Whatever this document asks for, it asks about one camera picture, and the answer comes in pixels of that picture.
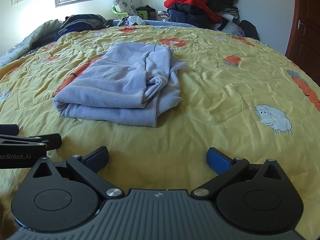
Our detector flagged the red puffer jacket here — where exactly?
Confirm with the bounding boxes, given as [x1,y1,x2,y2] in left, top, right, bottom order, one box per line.
[163,0,222,23]

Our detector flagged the dark clothes heap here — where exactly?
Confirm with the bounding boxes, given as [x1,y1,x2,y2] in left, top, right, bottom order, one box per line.
[167,0,259,40]

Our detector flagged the white wall switch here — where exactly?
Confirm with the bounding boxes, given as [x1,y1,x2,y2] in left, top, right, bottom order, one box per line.
[11,0,23,6]

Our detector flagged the silver door handle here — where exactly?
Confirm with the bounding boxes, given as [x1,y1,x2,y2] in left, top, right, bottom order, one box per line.
[297,20,306,30]

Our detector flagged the lavender long sleeve sweater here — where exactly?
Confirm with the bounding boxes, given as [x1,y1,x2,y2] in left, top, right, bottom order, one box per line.
[53,42,186,127]

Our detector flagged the brown wooden door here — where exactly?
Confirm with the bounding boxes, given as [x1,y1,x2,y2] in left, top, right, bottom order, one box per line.
[285,0,320,67]

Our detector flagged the folded dark clothes stack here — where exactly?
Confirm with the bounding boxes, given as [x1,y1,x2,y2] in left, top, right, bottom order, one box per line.
[54,14,113,41]

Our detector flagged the blue mattress sheet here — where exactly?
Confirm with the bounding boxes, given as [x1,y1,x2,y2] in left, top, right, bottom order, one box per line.
[109,20,196,28]

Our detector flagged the white crumpled plastic bag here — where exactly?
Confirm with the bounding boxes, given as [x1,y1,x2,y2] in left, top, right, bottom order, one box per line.
[117,15,145,27]

